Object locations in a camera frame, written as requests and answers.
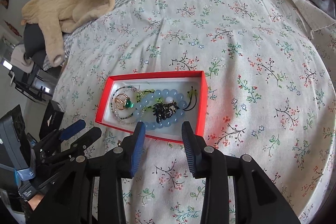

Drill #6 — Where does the green seed bead bracelet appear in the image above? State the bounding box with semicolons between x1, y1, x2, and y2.
110;85;142;121

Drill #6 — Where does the beige fleece jacket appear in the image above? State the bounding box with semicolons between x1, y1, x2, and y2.
22;0;115;67

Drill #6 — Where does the black phone box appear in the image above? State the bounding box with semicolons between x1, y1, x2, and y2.
39;100;64;139

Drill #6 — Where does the red Ace box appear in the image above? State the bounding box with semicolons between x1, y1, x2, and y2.
96;70;207;143

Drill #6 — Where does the blue bead bracelet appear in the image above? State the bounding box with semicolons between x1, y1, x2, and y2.
133;88;188;131

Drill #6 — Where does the person's left hand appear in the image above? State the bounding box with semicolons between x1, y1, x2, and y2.
28;193;45;210

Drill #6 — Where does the floral bed quilt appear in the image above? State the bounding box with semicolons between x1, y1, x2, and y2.
54;0;335;223

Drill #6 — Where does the black folding chair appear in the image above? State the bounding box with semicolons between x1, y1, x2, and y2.
1;57;55;103

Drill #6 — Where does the gold ring cluster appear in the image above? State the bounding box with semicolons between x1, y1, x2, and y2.
114;93;134;110

